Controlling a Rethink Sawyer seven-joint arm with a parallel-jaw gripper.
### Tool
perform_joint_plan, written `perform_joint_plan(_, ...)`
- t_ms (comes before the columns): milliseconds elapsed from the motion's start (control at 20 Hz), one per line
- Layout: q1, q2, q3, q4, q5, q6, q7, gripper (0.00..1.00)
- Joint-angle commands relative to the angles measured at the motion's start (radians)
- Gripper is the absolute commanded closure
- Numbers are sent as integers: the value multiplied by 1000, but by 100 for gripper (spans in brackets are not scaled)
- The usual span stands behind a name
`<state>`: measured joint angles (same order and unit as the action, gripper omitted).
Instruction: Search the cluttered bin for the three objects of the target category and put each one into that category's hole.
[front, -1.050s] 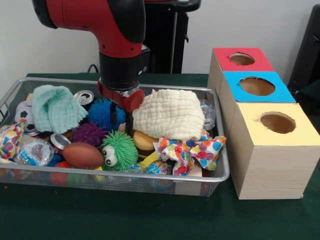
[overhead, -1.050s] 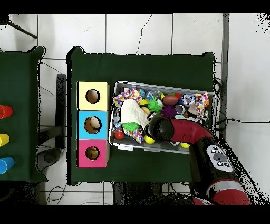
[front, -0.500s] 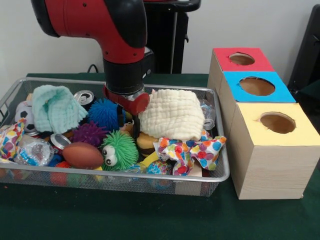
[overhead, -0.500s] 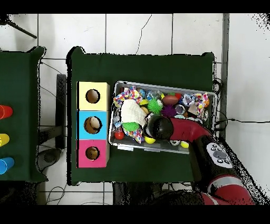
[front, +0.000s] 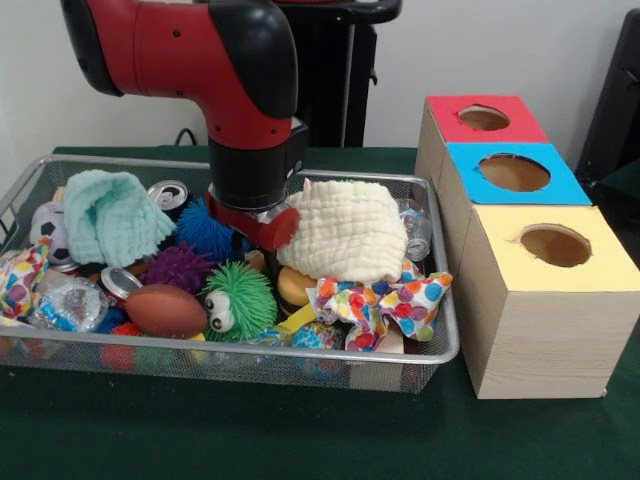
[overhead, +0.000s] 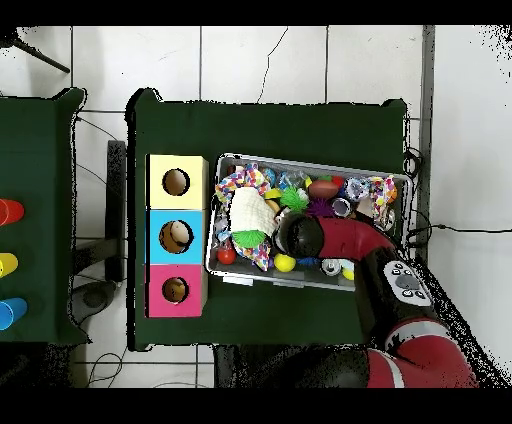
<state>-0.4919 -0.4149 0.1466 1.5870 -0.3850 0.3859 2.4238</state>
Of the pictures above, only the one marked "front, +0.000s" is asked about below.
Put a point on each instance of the black red drink can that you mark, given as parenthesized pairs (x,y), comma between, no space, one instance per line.
(167,193)

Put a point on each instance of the black equipment stand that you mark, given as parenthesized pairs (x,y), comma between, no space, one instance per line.
(615,100)

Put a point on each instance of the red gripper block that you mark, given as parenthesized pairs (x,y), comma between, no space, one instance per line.
(270,228)

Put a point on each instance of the silver drink can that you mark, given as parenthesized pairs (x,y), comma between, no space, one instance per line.
(120,283)

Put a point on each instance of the purple spiky ball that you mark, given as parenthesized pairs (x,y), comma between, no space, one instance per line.
(178,268)

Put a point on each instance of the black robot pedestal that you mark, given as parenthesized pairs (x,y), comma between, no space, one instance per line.
(345,80)

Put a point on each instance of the wooden box with three holes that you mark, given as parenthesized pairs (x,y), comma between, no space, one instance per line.
(540,320)

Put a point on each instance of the dark green table cloth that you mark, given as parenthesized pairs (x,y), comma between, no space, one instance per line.
(300,430)

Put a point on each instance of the large green fuzzy ball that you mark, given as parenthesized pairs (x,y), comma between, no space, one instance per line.
(240,302)

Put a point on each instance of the mint green waffle cloth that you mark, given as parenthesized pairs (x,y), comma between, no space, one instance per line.
(115,220)

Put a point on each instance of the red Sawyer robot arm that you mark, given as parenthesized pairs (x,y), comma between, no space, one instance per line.
(220,70)

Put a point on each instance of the colourful patchwork fabric toy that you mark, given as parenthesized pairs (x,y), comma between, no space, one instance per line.
(385,305)

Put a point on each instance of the black white soccer ball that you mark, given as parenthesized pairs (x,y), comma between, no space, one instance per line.
(47,228)

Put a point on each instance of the blue fuzzy ball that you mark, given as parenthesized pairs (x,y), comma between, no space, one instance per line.
(203,232)

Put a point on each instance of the brown football toy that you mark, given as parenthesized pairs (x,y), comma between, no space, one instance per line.
(165,311)

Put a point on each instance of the small peach animal toy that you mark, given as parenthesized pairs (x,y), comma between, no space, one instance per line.
(257,261)

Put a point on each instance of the tan hamburger toy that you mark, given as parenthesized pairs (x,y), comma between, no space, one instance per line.
(293,290)

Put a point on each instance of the cream yellow waffle cloth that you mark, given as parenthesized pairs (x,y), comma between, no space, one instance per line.
(345,232)

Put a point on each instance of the clear mesh bin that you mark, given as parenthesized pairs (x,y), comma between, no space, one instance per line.
(440,330)

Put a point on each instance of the colourful polka dot fabric toy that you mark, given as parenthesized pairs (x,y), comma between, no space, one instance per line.
(22,282)

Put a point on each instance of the small clear plastic bottle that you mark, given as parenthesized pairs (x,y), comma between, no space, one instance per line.
(417,235)

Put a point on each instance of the blue globe ball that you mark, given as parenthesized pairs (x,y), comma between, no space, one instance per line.
(320,336)

